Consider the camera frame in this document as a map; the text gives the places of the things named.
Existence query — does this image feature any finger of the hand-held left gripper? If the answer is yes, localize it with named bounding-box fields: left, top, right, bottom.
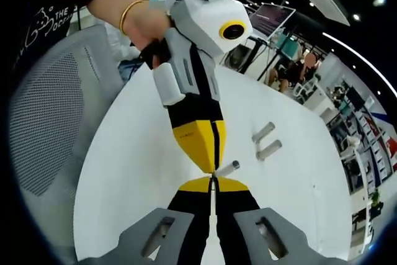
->
left=165, top=28, right=216, bottom=173
left=200, top=52, right=228, bottom=174

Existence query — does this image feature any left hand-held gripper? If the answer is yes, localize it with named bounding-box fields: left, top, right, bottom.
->
left=151, top=0, right=254, bottom=107

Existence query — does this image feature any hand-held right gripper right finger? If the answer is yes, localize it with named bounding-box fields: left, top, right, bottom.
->
left=215, top=175, right=332, bottom=265

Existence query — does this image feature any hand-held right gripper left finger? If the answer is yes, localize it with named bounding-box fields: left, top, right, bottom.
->
left=76, top=174, right=215, bottom=265

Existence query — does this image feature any metal pin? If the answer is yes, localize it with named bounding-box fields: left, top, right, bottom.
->
left=216, top=159, right=241, bottom=177
left=252, top=120, right=276, bottom=143
left=255, top=139, right=283, bottom=162

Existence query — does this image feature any person's left forearm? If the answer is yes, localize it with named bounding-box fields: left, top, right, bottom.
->
left=86, top=0, right=145, bottom=35

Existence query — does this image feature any large monitor screen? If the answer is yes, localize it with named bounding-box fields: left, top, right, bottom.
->
left=248, top=3, right=297, bottom=38

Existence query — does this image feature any black stand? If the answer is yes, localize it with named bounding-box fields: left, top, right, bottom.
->
left=248, top=35, right=283, bottom=83

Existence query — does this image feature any teal screen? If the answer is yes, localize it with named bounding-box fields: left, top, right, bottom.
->
left=277, top=34, right=301, bottom=58

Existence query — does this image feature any white office chair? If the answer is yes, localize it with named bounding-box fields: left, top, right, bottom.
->
left=293, top=74, right=322, bottom=104

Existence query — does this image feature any green potted plant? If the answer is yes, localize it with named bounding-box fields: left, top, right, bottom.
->
left=368, top=188, right=385, bottom=220

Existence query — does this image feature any grey mesh office chair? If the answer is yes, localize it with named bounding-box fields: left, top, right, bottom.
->
left=7, top=24, right=125, bottom=265

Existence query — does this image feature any gold bracelet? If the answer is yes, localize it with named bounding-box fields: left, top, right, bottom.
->
left=119, top=0, right=146, bottom=36

